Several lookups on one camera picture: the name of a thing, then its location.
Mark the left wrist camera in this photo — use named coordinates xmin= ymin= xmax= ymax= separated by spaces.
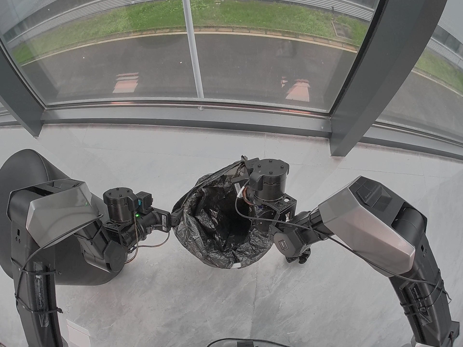
xmin=134 ymin=191 xmax=153 ymax=213

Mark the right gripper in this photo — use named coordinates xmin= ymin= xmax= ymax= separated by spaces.
xmin=241 ymin=156 xmax=268 ymax=192

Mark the black plastic bag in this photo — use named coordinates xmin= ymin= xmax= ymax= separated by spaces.
xmin=171 ymin=155 xmax=280 ymax=270

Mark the window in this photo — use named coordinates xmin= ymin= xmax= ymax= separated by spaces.
xmin=0 ymin=0 xmax=463 ymax=163

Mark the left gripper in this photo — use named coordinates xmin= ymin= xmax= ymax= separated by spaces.
xmin=139 ymin=210 xmax=181 ymax=233

